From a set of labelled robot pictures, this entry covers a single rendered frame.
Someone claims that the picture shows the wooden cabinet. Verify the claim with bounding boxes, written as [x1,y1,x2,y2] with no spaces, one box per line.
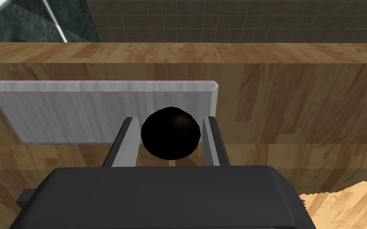
[0,42,367,229]

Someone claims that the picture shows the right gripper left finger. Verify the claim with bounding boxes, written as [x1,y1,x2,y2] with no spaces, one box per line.
[102,116,141,168]

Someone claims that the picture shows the grey drawer front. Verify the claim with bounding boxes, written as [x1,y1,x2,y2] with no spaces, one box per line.
[0,80,219,145]

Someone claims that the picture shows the black round knob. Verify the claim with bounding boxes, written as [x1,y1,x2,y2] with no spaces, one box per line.
[141,106,201,161]

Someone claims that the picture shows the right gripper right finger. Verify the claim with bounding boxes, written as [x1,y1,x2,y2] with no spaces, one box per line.
[201,116,231,167]

